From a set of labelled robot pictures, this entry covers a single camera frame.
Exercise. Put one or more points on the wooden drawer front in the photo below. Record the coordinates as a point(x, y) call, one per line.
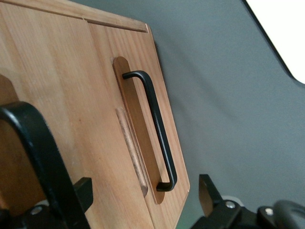
point(147, 59)

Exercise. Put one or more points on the beige plastic tray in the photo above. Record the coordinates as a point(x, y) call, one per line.
point(281, 28)

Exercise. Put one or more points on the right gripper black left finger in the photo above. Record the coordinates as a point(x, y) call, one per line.
point(84, 193)

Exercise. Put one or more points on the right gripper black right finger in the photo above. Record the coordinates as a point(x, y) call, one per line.
point(214, 198)

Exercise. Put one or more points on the wooden drawer cabinet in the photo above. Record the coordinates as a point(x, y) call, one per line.
point(71, 12)

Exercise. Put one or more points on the open-box wooden drawer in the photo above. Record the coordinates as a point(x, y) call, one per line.
point(59, 71)

